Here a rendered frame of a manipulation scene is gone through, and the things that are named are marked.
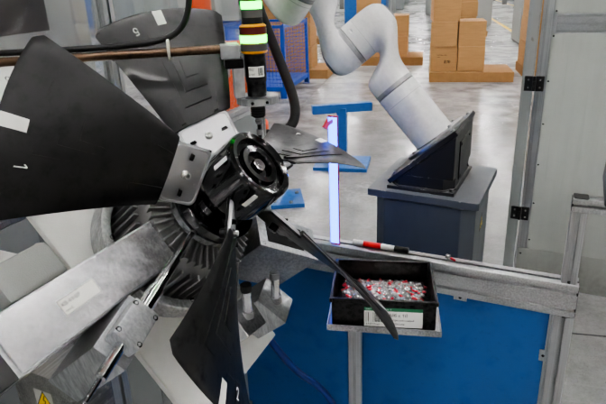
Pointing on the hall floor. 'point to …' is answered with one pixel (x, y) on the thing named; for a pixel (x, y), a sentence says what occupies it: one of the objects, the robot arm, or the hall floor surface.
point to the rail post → (556, 360)
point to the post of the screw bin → (355, 367)
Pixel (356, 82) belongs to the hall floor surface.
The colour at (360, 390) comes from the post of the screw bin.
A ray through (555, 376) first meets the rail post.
